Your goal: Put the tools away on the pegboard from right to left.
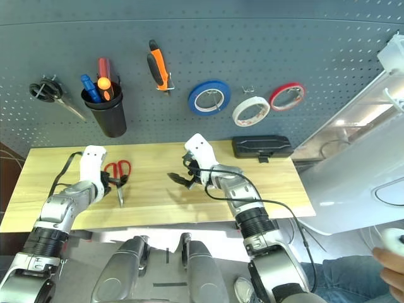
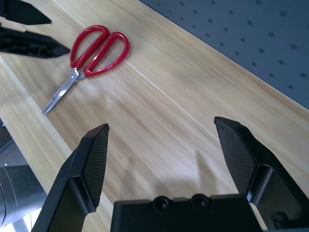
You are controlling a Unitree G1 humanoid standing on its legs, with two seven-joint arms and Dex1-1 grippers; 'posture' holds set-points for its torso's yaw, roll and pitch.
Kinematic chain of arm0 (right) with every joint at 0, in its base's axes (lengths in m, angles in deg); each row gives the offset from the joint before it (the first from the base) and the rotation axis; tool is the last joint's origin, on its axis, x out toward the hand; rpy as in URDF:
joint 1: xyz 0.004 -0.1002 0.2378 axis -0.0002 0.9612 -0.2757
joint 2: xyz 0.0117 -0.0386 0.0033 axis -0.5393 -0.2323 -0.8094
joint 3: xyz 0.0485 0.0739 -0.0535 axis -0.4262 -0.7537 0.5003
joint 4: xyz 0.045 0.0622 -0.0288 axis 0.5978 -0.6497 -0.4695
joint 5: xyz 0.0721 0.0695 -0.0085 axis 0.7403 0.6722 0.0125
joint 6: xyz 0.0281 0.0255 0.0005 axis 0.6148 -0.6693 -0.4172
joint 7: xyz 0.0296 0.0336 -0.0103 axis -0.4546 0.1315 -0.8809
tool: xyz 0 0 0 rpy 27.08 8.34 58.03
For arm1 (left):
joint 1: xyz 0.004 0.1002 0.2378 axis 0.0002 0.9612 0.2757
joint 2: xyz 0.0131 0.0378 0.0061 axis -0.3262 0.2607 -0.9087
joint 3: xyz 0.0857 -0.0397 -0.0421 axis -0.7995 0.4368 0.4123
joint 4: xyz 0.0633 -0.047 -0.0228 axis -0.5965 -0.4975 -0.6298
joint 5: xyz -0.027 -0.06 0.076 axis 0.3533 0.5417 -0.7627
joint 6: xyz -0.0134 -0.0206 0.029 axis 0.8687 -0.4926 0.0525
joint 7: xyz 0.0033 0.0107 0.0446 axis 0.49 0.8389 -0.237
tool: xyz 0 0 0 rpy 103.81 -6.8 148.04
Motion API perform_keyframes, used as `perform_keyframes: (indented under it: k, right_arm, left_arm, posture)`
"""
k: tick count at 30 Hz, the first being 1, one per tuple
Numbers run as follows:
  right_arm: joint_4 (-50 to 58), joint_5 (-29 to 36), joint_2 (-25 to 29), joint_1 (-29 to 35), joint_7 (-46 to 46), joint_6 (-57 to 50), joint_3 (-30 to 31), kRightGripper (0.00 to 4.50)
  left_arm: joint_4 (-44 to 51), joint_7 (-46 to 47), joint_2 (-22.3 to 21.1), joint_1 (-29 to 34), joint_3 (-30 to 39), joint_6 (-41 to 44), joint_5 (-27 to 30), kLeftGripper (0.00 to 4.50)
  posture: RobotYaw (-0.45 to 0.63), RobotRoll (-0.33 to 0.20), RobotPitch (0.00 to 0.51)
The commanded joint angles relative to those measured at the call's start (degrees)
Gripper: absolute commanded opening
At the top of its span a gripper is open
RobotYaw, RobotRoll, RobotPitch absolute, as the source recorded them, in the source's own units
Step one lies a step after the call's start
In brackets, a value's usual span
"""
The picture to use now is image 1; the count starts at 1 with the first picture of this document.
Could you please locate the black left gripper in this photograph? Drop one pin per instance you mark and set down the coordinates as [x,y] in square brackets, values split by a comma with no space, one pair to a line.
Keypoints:
[105,183]

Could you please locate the clear white plastic enclosure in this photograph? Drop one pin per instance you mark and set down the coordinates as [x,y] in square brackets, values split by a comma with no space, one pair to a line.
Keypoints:
[347,176]

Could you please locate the black plastic tool case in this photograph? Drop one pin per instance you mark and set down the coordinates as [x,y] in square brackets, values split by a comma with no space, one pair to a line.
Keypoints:
[262,146]

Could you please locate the silver robot leg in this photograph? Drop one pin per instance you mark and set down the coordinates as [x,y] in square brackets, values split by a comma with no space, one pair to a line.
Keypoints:
[116,274]
[205,274]

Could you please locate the black equipment case furniture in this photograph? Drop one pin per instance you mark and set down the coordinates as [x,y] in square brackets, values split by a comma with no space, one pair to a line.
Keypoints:
[8,170]

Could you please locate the orange black pliers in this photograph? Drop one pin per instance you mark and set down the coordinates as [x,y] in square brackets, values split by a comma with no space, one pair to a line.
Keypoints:
[158,63]

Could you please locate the white tape roll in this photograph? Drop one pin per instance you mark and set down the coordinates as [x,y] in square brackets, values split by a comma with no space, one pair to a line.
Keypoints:
[249,101]

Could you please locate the grey metal pegboard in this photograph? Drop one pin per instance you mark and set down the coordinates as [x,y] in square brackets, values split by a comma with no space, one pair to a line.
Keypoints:
[221,41]

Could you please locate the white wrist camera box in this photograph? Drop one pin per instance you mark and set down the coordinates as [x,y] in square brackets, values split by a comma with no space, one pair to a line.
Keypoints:
[91,167]
[202,151]

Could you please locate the red tape roll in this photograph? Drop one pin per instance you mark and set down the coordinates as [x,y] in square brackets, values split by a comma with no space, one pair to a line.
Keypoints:
[285,85]

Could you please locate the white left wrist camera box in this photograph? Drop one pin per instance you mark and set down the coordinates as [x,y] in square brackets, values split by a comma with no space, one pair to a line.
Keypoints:
[91,167]

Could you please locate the orange black screwdriver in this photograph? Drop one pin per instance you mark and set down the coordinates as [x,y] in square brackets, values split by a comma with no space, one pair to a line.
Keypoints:
[104,83]

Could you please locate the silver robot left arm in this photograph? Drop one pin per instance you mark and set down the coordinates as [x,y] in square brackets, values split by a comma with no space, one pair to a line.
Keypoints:
[60,205]

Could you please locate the small metal pegboard hook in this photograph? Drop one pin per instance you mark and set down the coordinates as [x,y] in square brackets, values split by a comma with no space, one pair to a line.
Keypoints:
[247,89]

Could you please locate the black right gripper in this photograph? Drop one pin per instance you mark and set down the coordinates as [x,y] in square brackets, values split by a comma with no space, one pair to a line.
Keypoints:
[196,175]

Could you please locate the silver robot left leg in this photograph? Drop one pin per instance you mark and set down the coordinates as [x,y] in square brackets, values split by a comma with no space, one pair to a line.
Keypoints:
[116,274]

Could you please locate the silver robot right leg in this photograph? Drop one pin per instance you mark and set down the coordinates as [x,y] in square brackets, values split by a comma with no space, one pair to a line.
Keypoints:
[205,274]

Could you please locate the black plastic cup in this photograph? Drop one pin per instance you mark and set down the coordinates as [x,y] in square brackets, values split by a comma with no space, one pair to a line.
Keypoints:
[109,123]

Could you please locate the white grey sneaker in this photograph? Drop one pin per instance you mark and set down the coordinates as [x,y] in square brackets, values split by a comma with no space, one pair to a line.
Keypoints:
[241,290]

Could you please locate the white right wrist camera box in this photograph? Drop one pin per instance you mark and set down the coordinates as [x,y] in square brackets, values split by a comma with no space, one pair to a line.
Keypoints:
[202,151]

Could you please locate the person's bare hand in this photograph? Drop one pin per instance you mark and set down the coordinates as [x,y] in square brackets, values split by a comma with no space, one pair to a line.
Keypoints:
[393,271]

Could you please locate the blue jeans leg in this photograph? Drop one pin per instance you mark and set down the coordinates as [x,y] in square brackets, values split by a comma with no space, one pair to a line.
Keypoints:
[347,281]

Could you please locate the blue tape roll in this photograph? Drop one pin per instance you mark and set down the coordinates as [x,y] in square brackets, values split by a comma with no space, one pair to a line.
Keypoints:
[193,105]

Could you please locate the white handheld controller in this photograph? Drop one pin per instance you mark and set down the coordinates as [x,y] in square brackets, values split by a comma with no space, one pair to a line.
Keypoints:
[391,241]

